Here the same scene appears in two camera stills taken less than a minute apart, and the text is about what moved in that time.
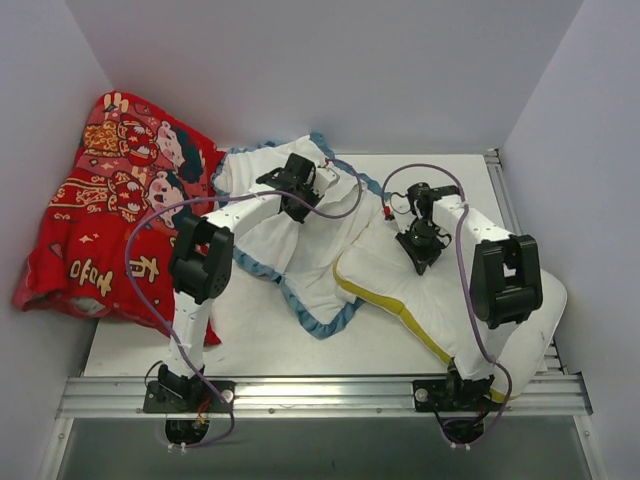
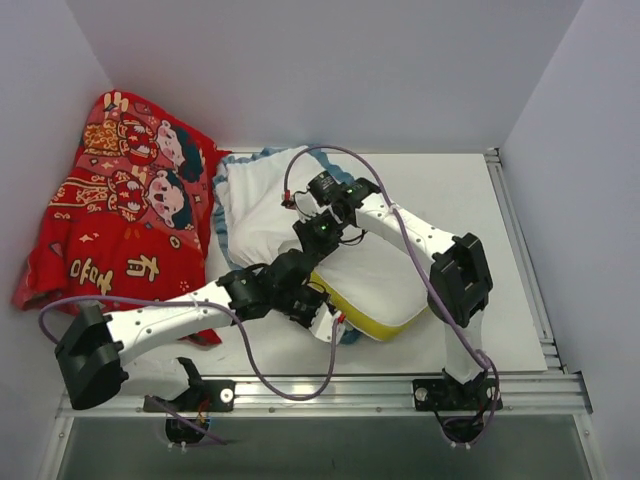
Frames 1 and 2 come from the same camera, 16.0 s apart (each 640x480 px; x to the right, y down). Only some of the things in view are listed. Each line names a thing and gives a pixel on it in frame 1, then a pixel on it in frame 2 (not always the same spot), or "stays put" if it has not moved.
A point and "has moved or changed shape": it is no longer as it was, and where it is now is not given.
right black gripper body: (420, 248) -> (314, 235)
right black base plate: (454, 394) stays put
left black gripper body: (297, 201) -> (310, 310)
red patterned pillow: (136, 163) stays put
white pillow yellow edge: (437, 299) has moved or changed shape
